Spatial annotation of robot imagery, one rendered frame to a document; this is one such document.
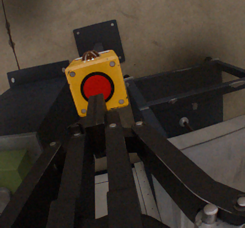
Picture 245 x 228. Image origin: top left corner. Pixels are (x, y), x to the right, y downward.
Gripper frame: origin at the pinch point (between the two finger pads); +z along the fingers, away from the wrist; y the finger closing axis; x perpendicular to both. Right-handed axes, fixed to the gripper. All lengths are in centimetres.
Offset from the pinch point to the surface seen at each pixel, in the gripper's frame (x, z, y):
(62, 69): -9, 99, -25
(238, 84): -22, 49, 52
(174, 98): -22, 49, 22
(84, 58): 4.2, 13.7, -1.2
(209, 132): -19.3, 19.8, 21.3
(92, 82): 0.9, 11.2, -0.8
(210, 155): -23.8, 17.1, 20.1
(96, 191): -87, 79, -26
